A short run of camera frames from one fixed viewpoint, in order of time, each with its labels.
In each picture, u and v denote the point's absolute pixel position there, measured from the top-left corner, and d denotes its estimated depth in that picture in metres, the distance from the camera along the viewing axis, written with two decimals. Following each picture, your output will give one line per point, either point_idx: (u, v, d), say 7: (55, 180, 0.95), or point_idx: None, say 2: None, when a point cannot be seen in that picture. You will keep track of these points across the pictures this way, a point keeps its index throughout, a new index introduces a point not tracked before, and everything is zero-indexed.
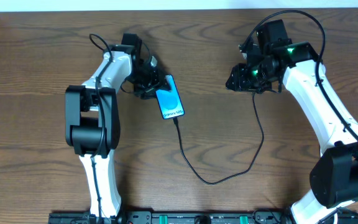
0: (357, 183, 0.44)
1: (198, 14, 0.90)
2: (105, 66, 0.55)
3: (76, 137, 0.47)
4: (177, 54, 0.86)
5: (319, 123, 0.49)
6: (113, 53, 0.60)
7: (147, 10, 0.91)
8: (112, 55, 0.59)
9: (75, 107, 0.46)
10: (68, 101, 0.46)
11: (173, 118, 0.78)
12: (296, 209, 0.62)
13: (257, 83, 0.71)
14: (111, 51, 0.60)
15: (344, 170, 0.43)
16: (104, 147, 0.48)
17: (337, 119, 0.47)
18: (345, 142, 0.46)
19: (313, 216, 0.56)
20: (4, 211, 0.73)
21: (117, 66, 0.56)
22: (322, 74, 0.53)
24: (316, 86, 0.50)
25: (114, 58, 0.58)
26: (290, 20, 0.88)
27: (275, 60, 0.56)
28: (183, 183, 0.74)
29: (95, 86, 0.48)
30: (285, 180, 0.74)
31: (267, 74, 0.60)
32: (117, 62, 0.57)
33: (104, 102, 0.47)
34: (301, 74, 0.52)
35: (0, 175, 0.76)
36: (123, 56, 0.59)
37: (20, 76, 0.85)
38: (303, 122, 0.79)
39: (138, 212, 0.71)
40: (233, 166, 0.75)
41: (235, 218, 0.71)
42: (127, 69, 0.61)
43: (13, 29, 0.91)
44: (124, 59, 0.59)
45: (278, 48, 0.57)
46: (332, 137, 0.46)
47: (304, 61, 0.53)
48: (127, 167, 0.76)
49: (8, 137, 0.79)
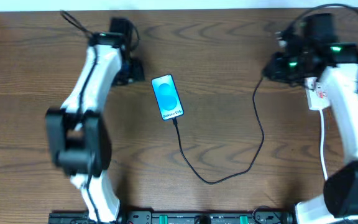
0: None
1: (198, 13, 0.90)
2: (91, 73, 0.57)
3: (64, 162, 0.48)
4: (177, 54, 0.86)
5: (349, 133, 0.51)
6: (100, 46, 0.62)
7: (147, 10, 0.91)
8: (96, 52, 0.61)
9: (58, 133, 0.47)
10: (48, 126, 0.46)
11: (172, 119, 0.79)
12: (299, 209, 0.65)
13: (292, 76, 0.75)
14: (96, 45, 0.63)
15: None
16: (93, 167, 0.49)
17: None
18: None
19: (319, 219, 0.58)
20: (5, 211, 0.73)
21: (101, 66, 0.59)
22: None
24: (357, 93, 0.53)
25: (100, 58, 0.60)
26: (291, 20, 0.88)
27: (317, 56, 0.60)
28: (183, 183, 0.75)
29: (79, 111, 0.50)
30: (285, 180, 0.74)
31: (308, 70, 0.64)
32: (103, 63, 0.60)
33: (86, 126, 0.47)
34: (344, 79, 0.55)
35: (0, 175, 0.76)
36: (112, 51, 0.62)
37: (20, 76, 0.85)
38: (304, 122, 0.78)
39: (138, 212, 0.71)
40: (233, 166, 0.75)
41: (235, 218, 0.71)
42: (116, 63, 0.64)
43: (13, 28, 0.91)
44: (111, 58, 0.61)
45: (321, 44, 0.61)
46: None
47: (348, 64, 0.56)
48: (127, 167, 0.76)
49: (8, 137, 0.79)
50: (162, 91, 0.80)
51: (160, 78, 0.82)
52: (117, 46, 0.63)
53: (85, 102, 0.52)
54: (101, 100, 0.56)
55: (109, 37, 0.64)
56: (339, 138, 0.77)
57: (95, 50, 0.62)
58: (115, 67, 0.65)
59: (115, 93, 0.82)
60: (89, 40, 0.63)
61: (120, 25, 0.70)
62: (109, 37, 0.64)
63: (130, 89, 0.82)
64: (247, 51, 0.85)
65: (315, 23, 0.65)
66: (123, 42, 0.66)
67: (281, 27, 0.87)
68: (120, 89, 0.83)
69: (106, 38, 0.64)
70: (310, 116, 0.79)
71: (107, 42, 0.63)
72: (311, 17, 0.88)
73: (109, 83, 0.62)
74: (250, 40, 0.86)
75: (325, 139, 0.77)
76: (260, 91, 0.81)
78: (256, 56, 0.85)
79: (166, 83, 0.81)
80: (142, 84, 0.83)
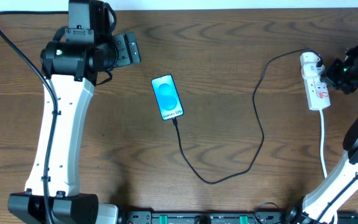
0: None
1: (198, 14, 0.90)
2: (52, 130, 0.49)
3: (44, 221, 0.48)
4: (177, 55, 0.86)
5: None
6: (58, 78, 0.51)
7: (147, 10, 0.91)
8: (51, 79, 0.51)
9: (30, 218, 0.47)
10: (22, 217, 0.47)
11: (172, 119, 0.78)
12: (307, 195, 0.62)
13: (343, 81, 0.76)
14: (50, 64, 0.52)
15: None
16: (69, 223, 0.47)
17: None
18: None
19: (325, 193, 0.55)
20: (5, 211, 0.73)
21: (62, 102, 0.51)
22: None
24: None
25: (60, 102, 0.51)
26: (291, 20, 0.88)
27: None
28: (183, 183, 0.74)
29: (43, 190, 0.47)
30: (286, 180, 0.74)
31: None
32: (66, 112, 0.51)
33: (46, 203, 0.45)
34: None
35: (0, 175, 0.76)
36: (75, 84, 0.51)
37: (20, 75, 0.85)
38: (304, 122, 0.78)
39: (138, 212, 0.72)
40: (233, 166, 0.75)
41: (235, 218, 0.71)
42: (89, 84, 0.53)
43: (13, 29, 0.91)
44: (75, 101, 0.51)
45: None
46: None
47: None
48: (127, 167, 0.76)
49: (8, 137, 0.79)
50: (162, 91, 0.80)
51: (160, 79, 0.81)
52: (81, 60, 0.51)
53: (45, 178, 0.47)
54: (73, 157, 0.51)
55: (67, 53, 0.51)
56: (338, 138, 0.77)
57: (51, 88, 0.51)
58: (87, 97, 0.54)
59: (115, 93, 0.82)
60: (43, 63, 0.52)
61: (82, 17, 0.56)
62: (68, 51, 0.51)
63: (130, 89, 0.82)
64: (246, 51, 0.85)
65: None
66: (89, 53, 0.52)
67: (281, 27, 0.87)
68: (120, 89, 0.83)
69: (64, 51, 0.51)
70: (310, 116, 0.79)
71: (68, 58, 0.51)
72: (311, 18, 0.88)
73: (81, 123, 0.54)
74: (250, 40, 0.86)
75: (325, 139, 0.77)
76: (260, 91, 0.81)
78: (256, 56, 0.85)
79: (166, 84, 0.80)
80: (142, 84, 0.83)
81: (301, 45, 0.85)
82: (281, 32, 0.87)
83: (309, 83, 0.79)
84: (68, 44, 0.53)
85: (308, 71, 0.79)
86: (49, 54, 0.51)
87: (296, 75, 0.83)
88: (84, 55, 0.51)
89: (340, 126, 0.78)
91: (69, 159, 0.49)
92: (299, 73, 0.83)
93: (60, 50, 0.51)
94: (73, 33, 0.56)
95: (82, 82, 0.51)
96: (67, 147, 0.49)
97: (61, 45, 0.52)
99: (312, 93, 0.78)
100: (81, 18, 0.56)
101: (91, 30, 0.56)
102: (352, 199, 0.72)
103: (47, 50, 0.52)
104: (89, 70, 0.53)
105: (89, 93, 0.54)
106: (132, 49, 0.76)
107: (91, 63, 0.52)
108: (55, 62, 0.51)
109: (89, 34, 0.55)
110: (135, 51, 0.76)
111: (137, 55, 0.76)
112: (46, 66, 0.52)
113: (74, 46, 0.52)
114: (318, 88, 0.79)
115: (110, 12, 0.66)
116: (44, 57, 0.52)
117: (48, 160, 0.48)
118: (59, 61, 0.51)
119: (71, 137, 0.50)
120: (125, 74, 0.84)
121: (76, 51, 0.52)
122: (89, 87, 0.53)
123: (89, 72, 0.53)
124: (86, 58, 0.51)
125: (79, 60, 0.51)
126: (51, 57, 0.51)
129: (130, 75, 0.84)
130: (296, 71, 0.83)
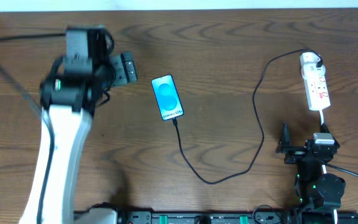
0: (328, 186, 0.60)
1: (198, 14, 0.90)
2: (48, 165, 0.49)
3: None
4: (177, 55, 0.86)
5: (325, 138, 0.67)
6: (53, 110, 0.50)
7: (147, 10, 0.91)
8: (49, 112, 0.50)
9: None
10: None
11: (172, 119, 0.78)
12: None
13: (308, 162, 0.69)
14: (48, 100, 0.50)
15: (327, 183, 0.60)
16: None
17: (325, 137, 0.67)
18: (322, 145, 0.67)
19: None
20: (5, 211, 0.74)
21: (59, 134, 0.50)
22: (327, 141, 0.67)
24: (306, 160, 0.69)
25: (57, 138, 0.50)
26: (291, 20, 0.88)
27: (307, 157, 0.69)
28: (183, 183, 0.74)
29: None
30: (286, 180, 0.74)
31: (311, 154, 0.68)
32: (63, 148, 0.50)
33: None
34: (321, 142, 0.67)
35: (0, 175, 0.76)
36: (73, 118, 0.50)
37: (20, 76, 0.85)
38: (304, 122, 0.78)
39: (138, 212, 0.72)
40: (233, 166, 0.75)
41: (235, 218, 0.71)
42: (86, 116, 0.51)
43: (13, 29, 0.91)
44: (72, 138, 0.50)
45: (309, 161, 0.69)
46: (322, 140, 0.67)
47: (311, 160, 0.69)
48: (127, 167, 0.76)
49: (8, 137, 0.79)
50: (162, 91, 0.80)
51: (160, 79, 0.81)
52: (79, 93, 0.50)
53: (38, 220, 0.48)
54: (69, 196, 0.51)
55: (66, 86, 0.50)
56: (339, 138, 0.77)
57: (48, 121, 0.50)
58: (85, 130, 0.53)
59: (115, 93, 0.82)
60: (41, 98, 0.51)
61: (81, 48, 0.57)
62: (66, 83, 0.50)
63: (130, 89, 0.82)
64: (246, 51, 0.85)
65: (304, 164, 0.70)
66: (88, 84, 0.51)
67: (281, 27, 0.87)
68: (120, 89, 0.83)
69: (63, 83, 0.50)
70: (310, 116, 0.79)
71: (66, 91, 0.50)
72: (311, 18, 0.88)
73: (78, 156, 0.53)
74: (250, 40, 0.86)
75: None
76: (260, 91, 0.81)
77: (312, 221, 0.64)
78: (255, 56, 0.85)
79: (166, 84, 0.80)
80: (142, 84, 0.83)
81: (301, 45, 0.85)
82: (281, 32, 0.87)
83: (309, 83, 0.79)
84: (67, 76, 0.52)
85: (307, 71, 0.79)
86: (48, 87, 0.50)
87: (296, 75, 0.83)
88: (83, 87, 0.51)
89: (340, 126, 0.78)
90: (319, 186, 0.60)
91: (64, 199, 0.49)
92: (299, 73, 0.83)
93: (59, 82, 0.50)
94: (69, 61, 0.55)
95: (80, 116, 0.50)
96: (63, 187, 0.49)
97: (59, 76, 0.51)
99: (312, 93, 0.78)
100: (80, 48, 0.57)
101: (90, 59, 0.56)
102: (352, 199, 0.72)
103: (45, 83, 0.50)
104: (87, 103, 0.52)
105: (87, 127, 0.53)
106: (129, 68, 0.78)
107: (89, 96, 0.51)
108: (53, 96, 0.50)
109: (87, 62, 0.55)
110: (132, 70, 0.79)
111: (133, 73, 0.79)
112: (45, 100, 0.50)
113: (74, 78, 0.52)
114: (318, 88, 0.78)
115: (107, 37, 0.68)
116: (43, 89, 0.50)
117: (43, 198, 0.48)
118: (58, 94, 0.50)
119: (66, 176, 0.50)
120: None
121: (76, 84, 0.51)
122: (86, 120, 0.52)
123: (88, 106, 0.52)
124: (85, 89, 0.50)
125: (79, 93, 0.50)
126: (49, 90, 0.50)
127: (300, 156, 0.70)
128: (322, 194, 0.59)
129: None
130: (296, 71, 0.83)
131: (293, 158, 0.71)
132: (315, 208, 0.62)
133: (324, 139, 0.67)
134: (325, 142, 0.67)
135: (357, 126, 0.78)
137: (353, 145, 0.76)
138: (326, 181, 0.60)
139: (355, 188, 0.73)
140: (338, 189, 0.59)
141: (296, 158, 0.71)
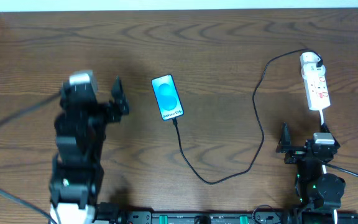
0: (328, 186, 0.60)
1: (198, 14, 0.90)
2: None
3: None
4: (177, 55, 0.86)
5: (324, 138, 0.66)
6: (61, 207, 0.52)
7: (147, 10, 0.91)
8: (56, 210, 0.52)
9: None
10: None
11: (172, 119, 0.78)
12: None
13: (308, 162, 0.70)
14: (56, 189, 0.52)
15: (327, 183, 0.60)
16: None
17: (325, 137, 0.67)
18: (322, 145, 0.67)
19: None
20: (5, 211, 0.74)
21: None
22: (326, 141, 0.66)
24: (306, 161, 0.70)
25: None
26: (291, 20, 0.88)
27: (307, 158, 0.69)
28: (183, 183, 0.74)
29: None
30: (286, 180, 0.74)
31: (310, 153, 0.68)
32: None
33: None
34: (320, 143, 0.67)
35: (0, 175, 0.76)
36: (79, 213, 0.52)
37: (20, 76, 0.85)
38: (304, 122, 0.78)
39: (138, 212, 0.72)
40: (233, 166, 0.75)
41: (235, 218, 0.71)
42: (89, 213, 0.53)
43: (13, 29, 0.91)
44: None
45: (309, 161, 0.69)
46: (321, 140, 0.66)
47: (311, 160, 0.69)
48: (127, 167, 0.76)
49: (9, 137, 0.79)
50: (162, 91, 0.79)
51: (160, 78, 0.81)
52: (85, 189, 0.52)
53: None
54: None
55: (73, 183, 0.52)
56: (339, 138, 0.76)
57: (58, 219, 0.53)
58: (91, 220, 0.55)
59: None
60: (50, 190, 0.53)
61: (71, 122, 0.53)
62: (73, 180, 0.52)
63: (130, 89, 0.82)
64: (246, 51, 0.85)
65: (304, 165, 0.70)
66: (93, 180, 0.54)
67: (281, 27, 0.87)
68: None
69: (71, 180, 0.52)
70: (310, 115, 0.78)
71: (73, 188, 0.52)
72: (311, 18, 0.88)
73: None
74: (250, 40, 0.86)
75: None
76: (260, 91, 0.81)
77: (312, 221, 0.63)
78: (255, 56, 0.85)
79: (166, 83, 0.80)
80: (142, 84, 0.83)
81: (301, 45, 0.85)
82: (281, 32, 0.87)
83: (309, 83, 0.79)
84: (73, 171, 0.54)
85: (307, 71, 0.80)
86: (56, 184, 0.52)
87: (296, 75, 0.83)
88: (89, 183, 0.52)
89: (341, 126, 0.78)
90: (319, 186, 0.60)
91: None
92: (299, 73, 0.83)
93: (67, 180, 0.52)
94: (64, 145, 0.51)
95: (84, 211, 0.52)
96: None
97: (66, 176, 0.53)
99: (312, 93, 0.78)
100: (70, 124, 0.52)
101: (85, 134, 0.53)
102: (352, 199, 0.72)
103: (53, 180, 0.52)
104: (92, 195, 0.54)
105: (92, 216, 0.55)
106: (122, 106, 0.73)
107: (94, 189, 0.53)
108: (62, 191, 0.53)
109: (83, 138, 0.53)
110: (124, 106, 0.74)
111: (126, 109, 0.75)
112: (53, 193, 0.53)
113: (78, 169, 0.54)
114: (318, 88, 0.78)
115: (86, 87, 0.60)
116: (52, 187, 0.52)
117: None
118: (66, 190, 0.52)
119: None
120: (125, 74, 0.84)
121: (81, 180, 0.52)
122: (90, 213, 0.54)
123: (92, 197, 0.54)
124: (89, 186, 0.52)
125: (85, 188, 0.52)
126: (58, 188, 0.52)
127: (300, 157, 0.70)
128: (322, 194, 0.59)
129: (130, 75, 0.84)
130: (296, 71, 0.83)
131: (293, 158, 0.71)
132: (315, 208, 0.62)
133: (323, 139, 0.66)
134: (324, 142, 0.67)
135: (357, 126, 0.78)
137: (353, 145, 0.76)
138: (326, 181, 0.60)
139: (355, 188, 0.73)
140: (338, 189, 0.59)
141: (296, 158, 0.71)
